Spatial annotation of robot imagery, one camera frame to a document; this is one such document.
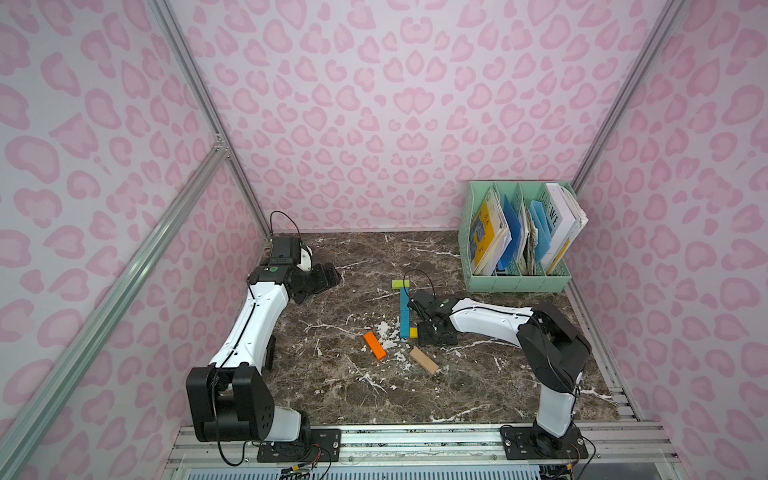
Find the natural tan wooden block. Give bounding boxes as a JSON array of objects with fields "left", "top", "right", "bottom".
[{"left": 409, "top": 347, "right": 439, "bottom": 375}]

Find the teal wooden block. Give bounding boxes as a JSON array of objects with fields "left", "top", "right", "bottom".
[{"left": 399, "top": 287, "right": 411, "bottom": 339}]

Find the orange wooden block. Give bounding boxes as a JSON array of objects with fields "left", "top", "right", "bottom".
[{"left": 363, "top": 332, "right": 387, "bottom": 361}]

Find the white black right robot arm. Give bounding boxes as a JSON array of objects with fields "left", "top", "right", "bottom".
[{"left": 407, "top": 291, "right": 592, "bottom": 458}]

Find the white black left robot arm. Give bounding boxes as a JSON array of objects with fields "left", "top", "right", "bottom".
[{"left": 186, "top": 263, "right": 340, "bottom": 445}]

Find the yellow cover book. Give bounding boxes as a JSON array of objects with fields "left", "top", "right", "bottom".
[{"left": 469, "top": 196, "right": 499, "bottom": 275}]

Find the mint green file organizer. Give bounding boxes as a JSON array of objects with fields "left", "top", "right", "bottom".
[{"left": 458, "top": 180, "right": 572, "bottom": 293}]

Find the beige paper stack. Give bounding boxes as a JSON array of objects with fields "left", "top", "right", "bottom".
[{"left": 518, "top": 203, "right": 538, "bottom": 276}]

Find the light blue folder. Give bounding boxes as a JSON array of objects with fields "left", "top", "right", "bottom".
[{"left": 529, "top": 200, "right": 551, "bottom": 263}]

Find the white book right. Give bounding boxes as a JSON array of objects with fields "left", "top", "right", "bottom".
[{"left": 539, "top": 182, "right": 588, "bottom": 275}]

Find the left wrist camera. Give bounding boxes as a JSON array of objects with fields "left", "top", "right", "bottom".
[{"left": 268, "top": 235, "right": 313, "bottom": 272}]

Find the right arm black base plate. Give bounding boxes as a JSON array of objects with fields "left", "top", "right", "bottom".
[{"left": 499, "top": 423, "right": 589, "bottom": 463}]

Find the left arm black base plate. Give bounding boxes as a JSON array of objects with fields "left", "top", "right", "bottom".
[{"left": 257, "top": 428, "right": 342, "bottom": 464}]

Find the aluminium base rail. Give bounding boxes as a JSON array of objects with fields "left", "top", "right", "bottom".
[{"left": 162, "top": 421, "right": 687, "bottom": 479}]

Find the aluminium corner frame post left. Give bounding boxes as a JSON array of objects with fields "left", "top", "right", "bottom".
[{"left": 146, "top": 0, "right": 272, "bottom": 239}]

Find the aluminium corner frame post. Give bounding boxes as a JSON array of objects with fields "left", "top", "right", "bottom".
[
  {"left": 146, "top": 0, "right": 272, "bottom": 239},
  {"left": 571, "top": 0, "right": 691, "bottom": 193}
]

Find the aluminium diagonal frame bar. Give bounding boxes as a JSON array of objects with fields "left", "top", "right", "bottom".
[{"left": 1, "top": 144, "right": 230, "bottom": 479}]

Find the aluminium corner frame post right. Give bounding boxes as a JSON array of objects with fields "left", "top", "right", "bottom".
[{"left": 571, "top": 0, "right": 691, "bottom": 193}]

